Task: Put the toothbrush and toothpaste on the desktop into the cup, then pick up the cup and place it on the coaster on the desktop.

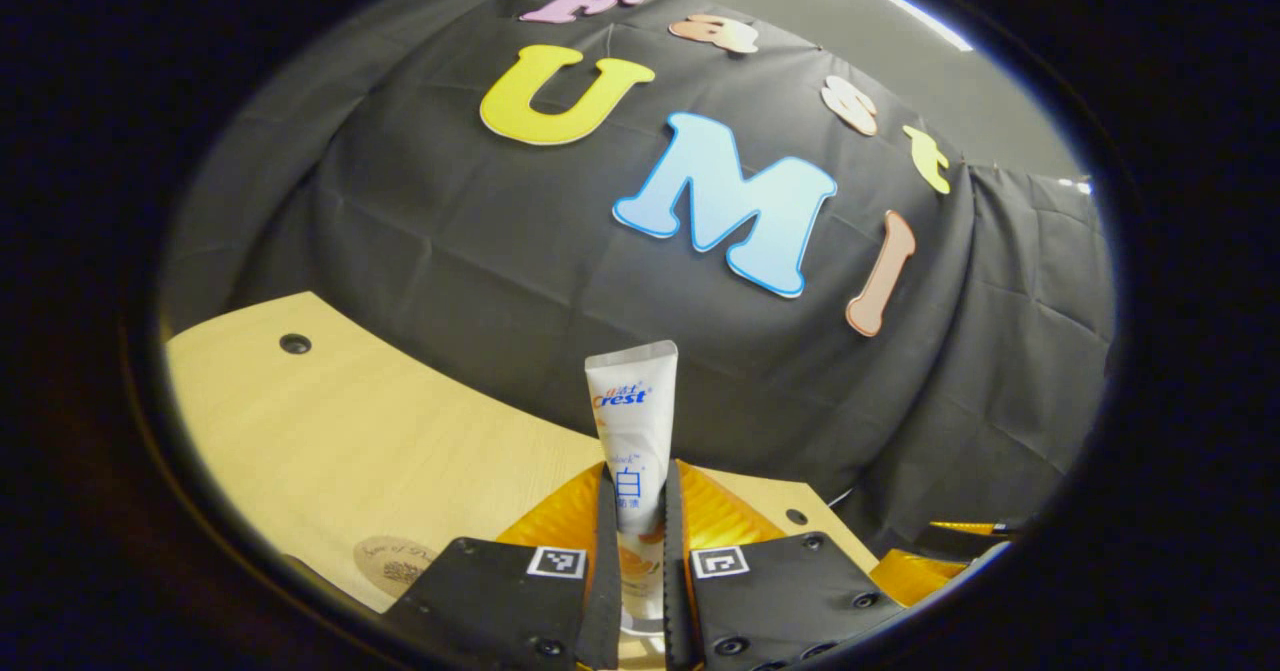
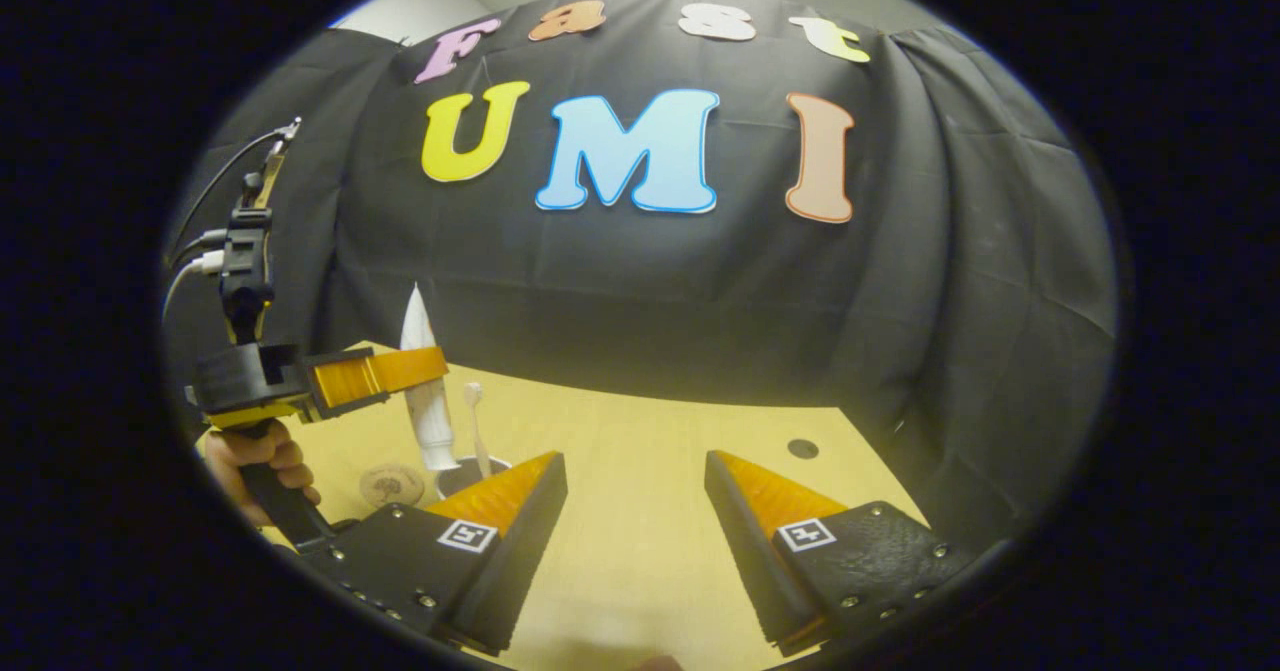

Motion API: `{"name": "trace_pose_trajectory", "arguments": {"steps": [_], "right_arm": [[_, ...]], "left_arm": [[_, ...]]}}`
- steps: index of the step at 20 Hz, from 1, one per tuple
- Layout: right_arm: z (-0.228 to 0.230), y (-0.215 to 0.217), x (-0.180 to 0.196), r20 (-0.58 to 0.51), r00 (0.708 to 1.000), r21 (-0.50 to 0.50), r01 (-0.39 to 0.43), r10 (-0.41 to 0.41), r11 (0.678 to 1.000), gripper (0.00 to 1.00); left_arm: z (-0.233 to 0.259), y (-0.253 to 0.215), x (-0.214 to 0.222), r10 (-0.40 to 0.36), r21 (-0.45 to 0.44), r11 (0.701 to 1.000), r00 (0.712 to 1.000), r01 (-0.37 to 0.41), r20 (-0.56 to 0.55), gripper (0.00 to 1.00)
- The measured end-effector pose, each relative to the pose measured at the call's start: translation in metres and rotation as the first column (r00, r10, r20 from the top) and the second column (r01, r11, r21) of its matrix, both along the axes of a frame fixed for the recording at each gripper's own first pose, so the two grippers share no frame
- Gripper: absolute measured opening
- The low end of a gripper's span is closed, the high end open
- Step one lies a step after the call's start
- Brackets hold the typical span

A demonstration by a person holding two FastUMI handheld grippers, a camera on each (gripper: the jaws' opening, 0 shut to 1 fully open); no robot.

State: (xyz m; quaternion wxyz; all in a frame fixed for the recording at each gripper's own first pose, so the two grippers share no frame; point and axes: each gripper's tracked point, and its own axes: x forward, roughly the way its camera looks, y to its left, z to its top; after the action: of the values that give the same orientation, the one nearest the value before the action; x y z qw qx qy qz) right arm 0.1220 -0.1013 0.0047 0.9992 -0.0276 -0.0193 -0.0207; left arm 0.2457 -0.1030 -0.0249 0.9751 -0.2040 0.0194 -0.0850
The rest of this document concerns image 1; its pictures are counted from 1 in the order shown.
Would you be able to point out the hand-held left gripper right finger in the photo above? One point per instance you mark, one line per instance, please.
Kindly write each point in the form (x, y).
(780, 611)

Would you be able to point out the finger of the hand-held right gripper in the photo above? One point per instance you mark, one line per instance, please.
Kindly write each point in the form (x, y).
(915, 576)
(975, 528)

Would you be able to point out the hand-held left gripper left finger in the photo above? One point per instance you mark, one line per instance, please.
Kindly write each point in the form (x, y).
(500, 611)

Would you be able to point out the round cork coaster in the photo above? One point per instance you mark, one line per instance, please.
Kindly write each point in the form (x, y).
(385, 563)

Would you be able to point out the white toothpaste tube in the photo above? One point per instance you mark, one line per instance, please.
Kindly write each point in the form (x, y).
(632, 421)

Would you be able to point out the light wooden desktop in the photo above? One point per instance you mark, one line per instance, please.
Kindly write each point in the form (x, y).
(350, 431)

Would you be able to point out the black backdrop cloth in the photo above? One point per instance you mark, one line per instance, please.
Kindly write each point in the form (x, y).
(500, 251)

